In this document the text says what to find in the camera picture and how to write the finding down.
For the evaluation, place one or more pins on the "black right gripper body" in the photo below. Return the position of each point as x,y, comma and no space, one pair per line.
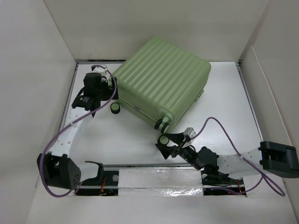
188,154

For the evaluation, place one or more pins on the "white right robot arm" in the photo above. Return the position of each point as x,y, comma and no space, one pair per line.
270,157

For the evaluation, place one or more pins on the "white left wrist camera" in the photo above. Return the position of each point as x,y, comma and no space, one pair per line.
102,69

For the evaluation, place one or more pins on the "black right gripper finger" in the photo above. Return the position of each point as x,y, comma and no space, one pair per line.
165,150
176,138

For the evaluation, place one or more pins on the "light green hard suitcase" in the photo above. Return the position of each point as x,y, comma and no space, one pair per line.
160,82

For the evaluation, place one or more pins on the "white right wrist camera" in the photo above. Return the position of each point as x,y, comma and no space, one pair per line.
189,133

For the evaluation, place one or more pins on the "aluminium table frame rail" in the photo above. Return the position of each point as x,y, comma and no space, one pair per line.
125,143

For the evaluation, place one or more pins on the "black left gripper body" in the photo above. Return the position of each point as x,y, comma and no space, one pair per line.
104,94

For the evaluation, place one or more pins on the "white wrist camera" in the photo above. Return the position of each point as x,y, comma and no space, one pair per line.
189,133
102,69

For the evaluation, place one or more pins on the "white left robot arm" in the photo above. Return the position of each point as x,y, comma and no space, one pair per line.
56,164

